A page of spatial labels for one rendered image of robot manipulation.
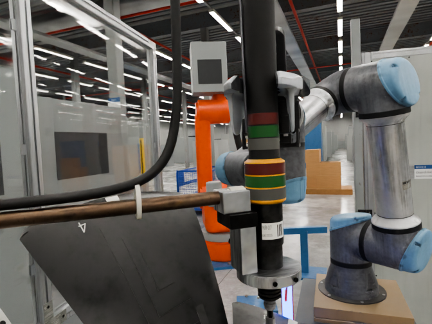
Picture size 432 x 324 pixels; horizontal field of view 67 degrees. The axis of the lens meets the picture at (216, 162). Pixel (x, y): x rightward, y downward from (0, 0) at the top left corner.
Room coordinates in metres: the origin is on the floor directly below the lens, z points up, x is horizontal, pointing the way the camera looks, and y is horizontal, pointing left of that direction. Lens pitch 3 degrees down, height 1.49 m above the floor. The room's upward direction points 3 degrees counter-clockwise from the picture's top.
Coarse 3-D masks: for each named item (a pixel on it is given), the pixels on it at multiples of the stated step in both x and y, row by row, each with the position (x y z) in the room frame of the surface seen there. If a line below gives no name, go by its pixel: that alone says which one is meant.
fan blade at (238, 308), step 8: (232, 304) 0.60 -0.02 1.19; (240, 304) 0.61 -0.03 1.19; (248, 304) 0.62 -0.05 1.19; (240, 312) 0.58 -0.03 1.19; (248, 312) 0.58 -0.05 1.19; (256, 312) 0.59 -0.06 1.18; (264, 312) 0.60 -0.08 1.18; (240, 320) 0.56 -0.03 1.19; (248, 320) 0.56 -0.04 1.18; (256, 320) 0.56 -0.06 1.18; (280, 320) 0.58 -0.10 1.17; (288, 320) 0.59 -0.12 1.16
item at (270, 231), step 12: (252, 204) 0.34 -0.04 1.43; (264, 204) 0.33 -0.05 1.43; (276, 204) 0.34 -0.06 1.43; (264, 216) 0.34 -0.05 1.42; (276, 216) 0.34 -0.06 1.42; (264, 228) 0.34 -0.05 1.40; (276, 228) 0.34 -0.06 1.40; (264, 240) 0.34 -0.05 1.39; (276, 240) 0.34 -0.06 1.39; (264, 252) 0.34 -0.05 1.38; (276, 252) 0.34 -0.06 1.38; (264, 264) 0.34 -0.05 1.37; (276, 264) 0.34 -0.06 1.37; (264, 300) 0.35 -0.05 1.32
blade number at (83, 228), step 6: (72, 222) 0.40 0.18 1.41; (78, 222) 0.40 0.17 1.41; (84, 222) 0.40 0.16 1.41; (90, 222) 0.40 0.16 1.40; (78, 228) 0.39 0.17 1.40; (84, 228) 0.39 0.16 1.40; (90, 228) 0.40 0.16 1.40; (78, 234) 0.39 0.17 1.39; (84, 234) 0.39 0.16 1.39; (90, 234) 0.39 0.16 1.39
